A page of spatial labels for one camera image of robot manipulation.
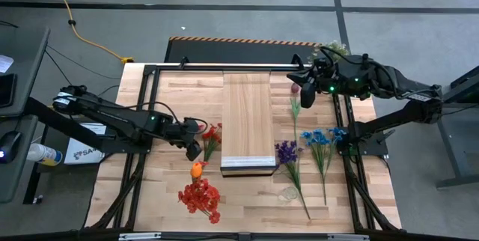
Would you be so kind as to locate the black metal table frame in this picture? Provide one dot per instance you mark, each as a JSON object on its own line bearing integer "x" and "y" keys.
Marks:
{"x": 194, "y": 69}

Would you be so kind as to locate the white spray bottle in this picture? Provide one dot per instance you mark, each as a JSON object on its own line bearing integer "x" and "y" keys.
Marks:
{"x": 43, "y": 154}

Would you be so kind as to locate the dark red tulip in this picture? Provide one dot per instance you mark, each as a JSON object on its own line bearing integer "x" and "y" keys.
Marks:
{"x": 295, "y": 88}

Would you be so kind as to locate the blue flower bunch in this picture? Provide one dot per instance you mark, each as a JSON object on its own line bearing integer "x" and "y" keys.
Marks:
{"x": 318, "y": 136}

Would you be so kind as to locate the black table clamp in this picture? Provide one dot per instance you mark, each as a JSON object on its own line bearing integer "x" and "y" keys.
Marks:
{"x": 184, "y": 61}
{"x": 298, "y": 60}

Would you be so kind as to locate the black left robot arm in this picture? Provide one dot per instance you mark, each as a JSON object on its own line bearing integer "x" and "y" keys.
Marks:
{"x": 112, "y": 115}

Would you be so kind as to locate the dark metal equipment stand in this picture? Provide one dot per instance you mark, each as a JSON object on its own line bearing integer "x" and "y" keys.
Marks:
{"x": 460, "y": 91}

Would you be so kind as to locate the white paper sheet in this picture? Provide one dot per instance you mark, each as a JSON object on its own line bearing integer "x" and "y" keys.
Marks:
{"x": 5, "y": 63}

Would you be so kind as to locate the clear glass vase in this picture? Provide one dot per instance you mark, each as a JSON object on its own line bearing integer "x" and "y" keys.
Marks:
{"x": 289, "y": 193}

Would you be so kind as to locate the orange tulip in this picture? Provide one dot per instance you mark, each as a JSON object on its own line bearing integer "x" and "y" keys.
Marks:
{"x": 196, "y": 170}

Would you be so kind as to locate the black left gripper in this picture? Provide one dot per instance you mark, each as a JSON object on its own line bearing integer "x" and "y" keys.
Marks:
{"x": 179, "y": 132}

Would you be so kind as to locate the purple flower bunch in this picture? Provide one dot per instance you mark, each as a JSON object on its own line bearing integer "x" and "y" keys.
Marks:
{"x": 286, "y": 153}

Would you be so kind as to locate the white printed box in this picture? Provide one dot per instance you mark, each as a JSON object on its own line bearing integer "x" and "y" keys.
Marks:
{"x": 80, "y": 155}

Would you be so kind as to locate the black hazard-striped floor mat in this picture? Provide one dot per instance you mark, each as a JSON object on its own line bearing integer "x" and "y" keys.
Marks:
{"x": 239, "y": 52}

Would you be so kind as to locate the wooden shelf with black legs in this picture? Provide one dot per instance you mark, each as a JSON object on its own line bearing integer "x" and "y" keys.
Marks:
{"x": 247, "y": 121}

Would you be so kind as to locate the grey side desk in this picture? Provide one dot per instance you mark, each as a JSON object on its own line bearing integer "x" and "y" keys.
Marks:
{"x": 22, "y": 61}

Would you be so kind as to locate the small red flower bunch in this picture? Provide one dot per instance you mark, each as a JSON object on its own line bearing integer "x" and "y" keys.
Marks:
{"x": 212, "y": 134}

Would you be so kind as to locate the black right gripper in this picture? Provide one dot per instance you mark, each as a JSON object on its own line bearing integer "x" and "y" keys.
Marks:
{"x": 323, "y": 76}

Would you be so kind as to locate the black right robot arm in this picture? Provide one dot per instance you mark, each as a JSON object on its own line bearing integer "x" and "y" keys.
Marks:
{"x": 396, "y": 80}

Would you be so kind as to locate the potted green white-flowered plant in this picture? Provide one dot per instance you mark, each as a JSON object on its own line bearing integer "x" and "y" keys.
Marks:
{"x": 338, "y": 48}

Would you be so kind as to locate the black computer mouse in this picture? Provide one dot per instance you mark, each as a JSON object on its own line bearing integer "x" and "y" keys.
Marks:
{"x": 10, "y": 144}

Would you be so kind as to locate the silver metal bracket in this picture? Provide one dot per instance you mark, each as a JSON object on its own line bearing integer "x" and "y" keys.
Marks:
{"x": 348, "y": 237}
{"x": 140, "y": 236}

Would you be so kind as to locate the large red flower bunch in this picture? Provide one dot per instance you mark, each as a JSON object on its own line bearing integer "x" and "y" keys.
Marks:
{"x": 200, "y": 198}

